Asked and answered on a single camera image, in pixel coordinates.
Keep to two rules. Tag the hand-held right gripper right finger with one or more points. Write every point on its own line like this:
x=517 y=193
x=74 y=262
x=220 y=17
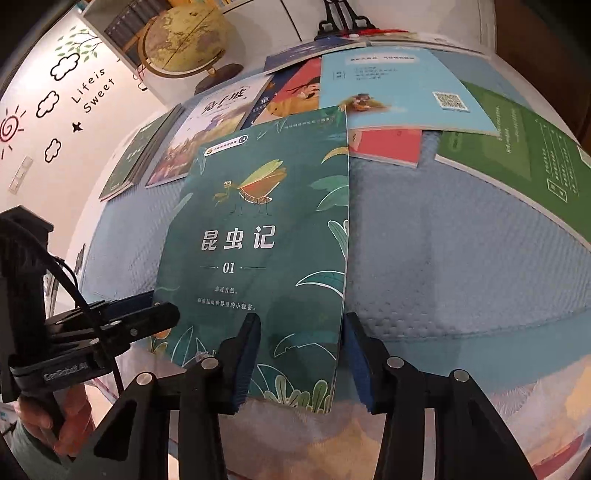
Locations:
x=362 y=364

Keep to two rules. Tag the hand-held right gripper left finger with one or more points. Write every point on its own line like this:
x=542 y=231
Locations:
x=244 y=364

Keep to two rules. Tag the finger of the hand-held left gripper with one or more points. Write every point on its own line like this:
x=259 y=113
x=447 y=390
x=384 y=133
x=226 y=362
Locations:
x=129 y=302
x=147 y=318

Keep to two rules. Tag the green mantis book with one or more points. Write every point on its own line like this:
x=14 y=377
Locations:
x=277 y=230

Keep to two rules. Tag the red storybook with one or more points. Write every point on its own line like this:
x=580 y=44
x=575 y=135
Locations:
x=388 y=147

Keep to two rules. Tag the light blue book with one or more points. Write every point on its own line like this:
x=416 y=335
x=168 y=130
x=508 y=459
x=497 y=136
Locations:
x=392 y=83

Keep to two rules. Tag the person's left forearm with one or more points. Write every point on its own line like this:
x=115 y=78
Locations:
x=32 y=457

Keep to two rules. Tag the row of dark books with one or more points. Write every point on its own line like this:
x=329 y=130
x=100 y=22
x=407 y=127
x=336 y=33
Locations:
x=124 y=27

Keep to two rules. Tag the person's left hand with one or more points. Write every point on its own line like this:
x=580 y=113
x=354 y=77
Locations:
x=78 y=415

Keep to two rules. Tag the blue table mat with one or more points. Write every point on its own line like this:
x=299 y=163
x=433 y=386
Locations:
x=415 y=254

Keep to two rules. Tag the dark green book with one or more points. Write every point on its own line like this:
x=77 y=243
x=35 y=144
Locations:
x=134 y=157

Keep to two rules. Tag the white rabbit book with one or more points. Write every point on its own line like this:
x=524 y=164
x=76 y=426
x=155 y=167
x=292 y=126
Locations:
x=207 y=124

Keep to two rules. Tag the navy bear book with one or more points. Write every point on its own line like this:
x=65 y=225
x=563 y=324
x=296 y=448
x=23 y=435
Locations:
x=261 y=108

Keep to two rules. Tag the green book white border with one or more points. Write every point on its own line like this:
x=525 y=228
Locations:
x=517 y=152

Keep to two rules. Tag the yellow desk globe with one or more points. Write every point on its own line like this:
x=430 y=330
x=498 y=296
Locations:
x=184 y=37

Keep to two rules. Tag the white bookshelf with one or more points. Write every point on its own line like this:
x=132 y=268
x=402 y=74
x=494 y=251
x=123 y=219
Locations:
x=277 y=18

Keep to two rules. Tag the red tassel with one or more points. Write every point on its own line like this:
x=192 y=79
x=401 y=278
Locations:
x=392 y=31

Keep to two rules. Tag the round red ornament black stand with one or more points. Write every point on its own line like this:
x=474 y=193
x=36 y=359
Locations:
x=337 y=18

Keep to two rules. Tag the white wall switch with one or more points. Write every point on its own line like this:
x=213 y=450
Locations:
x=21 y=174

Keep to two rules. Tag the cloud wall decal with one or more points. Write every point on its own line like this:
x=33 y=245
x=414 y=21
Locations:
x=53 y=150
x=48 y=105
x=67 y=67

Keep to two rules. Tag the sun wall decal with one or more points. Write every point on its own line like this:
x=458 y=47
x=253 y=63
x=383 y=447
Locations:
x=9 y=129

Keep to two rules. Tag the bird wall decal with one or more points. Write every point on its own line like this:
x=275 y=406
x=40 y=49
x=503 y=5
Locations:
x=77 y=126

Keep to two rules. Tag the lettering wall decal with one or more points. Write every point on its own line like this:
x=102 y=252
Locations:
x=92 y=90

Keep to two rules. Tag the tree wall decal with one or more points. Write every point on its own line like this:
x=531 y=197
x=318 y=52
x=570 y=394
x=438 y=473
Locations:
x=78 y=41

